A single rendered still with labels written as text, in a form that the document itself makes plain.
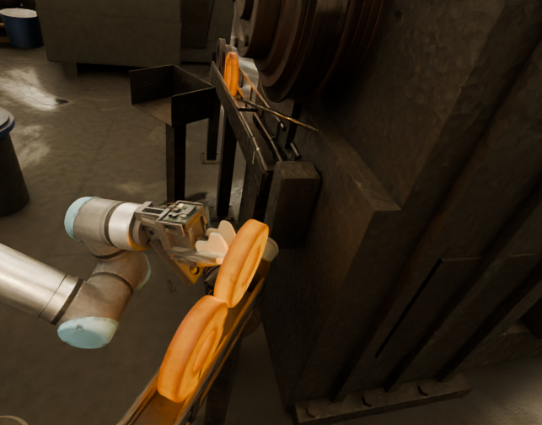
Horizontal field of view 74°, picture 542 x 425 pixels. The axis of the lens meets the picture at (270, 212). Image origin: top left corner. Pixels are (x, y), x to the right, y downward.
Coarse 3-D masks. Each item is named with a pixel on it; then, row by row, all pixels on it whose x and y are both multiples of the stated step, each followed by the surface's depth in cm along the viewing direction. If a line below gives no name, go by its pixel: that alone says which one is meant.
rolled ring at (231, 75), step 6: (228, 54) 158; (234, 54) 156; (228, 60) 161; (234, 60) 154; (228, 66) 165; (234, 66) 153; (228, 72) 167; (234, 72) 154; (228, 78) 168; (234, 78) 155; (228, 84) 167; (234, 84) 156; (234, 90) 159
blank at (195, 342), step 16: (208, 304) 52; (224, 304) 56; (192, 320) 50; (208, 320) 50; (224, 320) 60; (176, 336) 48; (192, 336) 48; (208, 336) 58; (176, 352) 47; (192, 352) 48; (208, 352) 58; (160, 368) 48; (176, 368) 47; (192, 368) 51; (160, 384) 48; (176, 384) 47; (192, 384) 55; (176, 400) 50
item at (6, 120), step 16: (0, 112) 152; (0, 128) 145; (0, 144) 149; (0, 160) 151; (16, 160) 161; (0, 176) 154; (16, 176) 162; (0, 192) 157; (16, 192) 164; (0, 208) 161; (16, 208) 167
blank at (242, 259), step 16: (256, 224) 60; (240, 240) 56; (256, 240) 58; (224, 256) 56; (240, 256) 55; (256, 256) 65; (224, 272) 55; (240, 272) 55; (224, 288) 56; (240, 288) 61
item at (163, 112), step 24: (144, 72) 140; (168, 72) 148; (144, 96) 146; (168, 96) 154; (192, 96) 131; (168, 120) 134; (192, 120) 137; (168, 144) 150; (168, 168) 158; (168, 192) 166
